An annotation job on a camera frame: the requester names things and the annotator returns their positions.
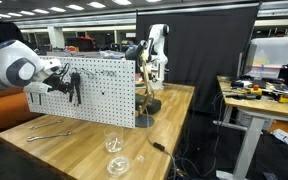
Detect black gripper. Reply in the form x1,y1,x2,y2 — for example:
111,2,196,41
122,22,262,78
43,74,76,96

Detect black hand tool pliers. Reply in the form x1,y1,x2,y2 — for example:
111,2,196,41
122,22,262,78
68,72,83,106

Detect black handheld desk tool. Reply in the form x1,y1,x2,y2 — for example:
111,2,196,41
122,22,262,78
225,93,257,101

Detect metal pegboard hook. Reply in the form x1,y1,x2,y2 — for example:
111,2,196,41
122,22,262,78
95,69,117,77
80,68,96,80

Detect small silver wrench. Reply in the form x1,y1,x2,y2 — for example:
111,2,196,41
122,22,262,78
29,119,65,131

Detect white pegboard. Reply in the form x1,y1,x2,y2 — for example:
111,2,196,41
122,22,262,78
25,55,137,130

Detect dark red background cart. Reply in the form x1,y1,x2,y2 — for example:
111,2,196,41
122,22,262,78
74,35,99,52

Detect white building pillar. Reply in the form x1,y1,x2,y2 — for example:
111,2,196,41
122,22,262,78
47,26,66,50

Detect clear plastic container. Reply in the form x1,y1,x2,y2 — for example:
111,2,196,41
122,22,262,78
98,49,126,60

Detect large silver wrench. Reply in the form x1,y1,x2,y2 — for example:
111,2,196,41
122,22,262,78
26,130,72,143

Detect clear glass cup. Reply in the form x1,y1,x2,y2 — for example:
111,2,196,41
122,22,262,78
103,125,124,154

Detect orange sofa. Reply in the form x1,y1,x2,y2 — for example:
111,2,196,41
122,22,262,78
0,87,42,136

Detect fluorescent ceiling light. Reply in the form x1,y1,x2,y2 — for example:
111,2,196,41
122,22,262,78
65,4,85,11
32,8,50,15
19,10,36,17
49,6,67,14
87,1,107,9
112,0,132,6

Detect wooden stand with black base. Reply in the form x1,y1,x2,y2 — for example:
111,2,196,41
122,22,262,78
125,39,162,129

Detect clear round glass dish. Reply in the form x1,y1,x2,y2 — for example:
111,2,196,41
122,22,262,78
105,155,132,178

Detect small clear round cap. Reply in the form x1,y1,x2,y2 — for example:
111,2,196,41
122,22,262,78
135,154,146,164

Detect black curtain partition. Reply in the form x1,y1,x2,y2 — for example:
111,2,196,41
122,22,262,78
135,3,261,116

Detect black computer monitor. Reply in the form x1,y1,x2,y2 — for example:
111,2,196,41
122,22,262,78
236,51,252,80

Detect yellow emergency stop red button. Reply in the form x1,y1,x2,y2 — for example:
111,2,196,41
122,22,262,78
249,84,263,97

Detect wooden desk white legs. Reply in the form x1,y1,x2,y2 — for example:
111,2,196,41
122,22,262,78
215,75,288,180

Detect red and yellow desk item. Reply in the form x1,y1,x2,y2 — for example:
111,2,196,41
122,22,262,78
277,94,288,104

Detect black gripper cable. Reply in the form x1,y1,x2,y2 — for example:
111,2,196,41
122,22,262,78
57,63,71,81

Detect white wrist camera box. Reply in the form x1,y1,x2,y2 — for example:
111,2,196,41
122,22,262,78
23,82,53,95

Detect grey cable with black plug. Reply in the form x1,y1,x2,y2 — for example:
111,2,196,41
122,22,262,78
144,109,178,180

